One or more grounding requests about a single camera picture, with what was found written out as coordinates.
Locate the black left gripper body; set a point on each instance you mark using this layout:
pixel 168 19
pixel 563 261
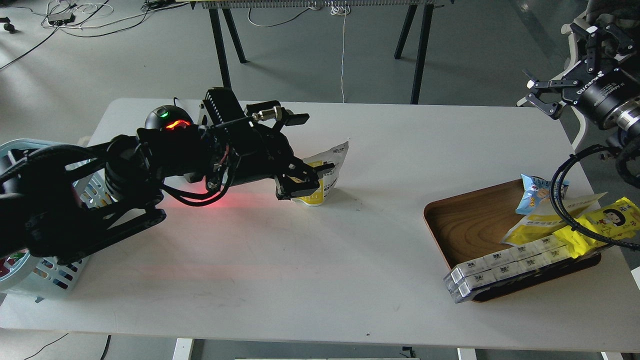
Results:
pixel 259 152

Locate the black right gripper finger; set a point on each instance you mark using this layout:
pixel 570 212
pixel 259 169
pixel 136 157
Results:
pixel 550 96
pixel 605 47

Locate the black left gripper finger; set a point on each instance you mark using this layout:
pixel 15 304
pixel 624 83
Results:
pixel 287 188
pixel 300 171

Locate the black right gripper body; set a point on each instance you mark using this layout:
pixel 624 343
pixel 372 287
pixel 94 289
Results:
pixel 608 100

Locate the yellow white nut snack pouch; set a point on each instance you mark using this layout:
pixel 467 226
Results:
pixel 336 156

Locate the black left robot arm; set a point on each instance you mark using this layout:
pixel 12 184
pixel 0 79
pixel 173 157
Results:
pixel 69 201

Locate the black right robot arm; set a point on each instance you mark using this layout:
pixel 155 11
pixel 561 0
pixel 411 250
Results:
pixel 622 157

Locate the blue snack packet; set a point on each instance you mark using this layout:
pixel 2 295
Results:
pixel 535 191

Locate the yellow white flat snack pouch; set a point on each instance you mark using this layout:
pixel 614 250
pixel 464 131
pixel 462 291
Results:
pixel 543 220

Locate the yellow cartoon face snack bag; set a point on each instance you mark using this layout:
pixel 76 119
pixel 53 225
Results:
pixel 617 221

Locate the white boxed snack row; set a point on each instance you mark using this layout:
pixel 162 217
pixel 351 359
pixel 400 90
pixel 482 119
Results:
pixel 507 287
pixel 505 257

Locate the light blue plastic basket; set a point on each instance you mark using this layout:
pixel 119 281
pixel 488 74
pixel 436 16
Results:
pixel 23 273

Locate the black barcode scanner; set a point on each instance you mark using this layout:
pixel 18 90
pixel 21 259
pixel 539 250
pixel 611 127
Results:
pixel 167 118

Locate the brown wooden tray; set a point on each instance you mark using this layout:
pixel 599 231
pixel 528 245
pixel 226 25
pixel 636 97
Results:
pixel 471 225

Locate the black table legs right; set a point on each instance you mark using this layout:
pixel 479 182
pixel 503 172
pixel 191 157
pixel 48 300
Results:
pixel 422 44

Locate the floor power strip with cables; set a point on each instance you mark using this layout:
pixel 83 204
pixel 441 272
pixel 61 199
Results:
pixel 75 16

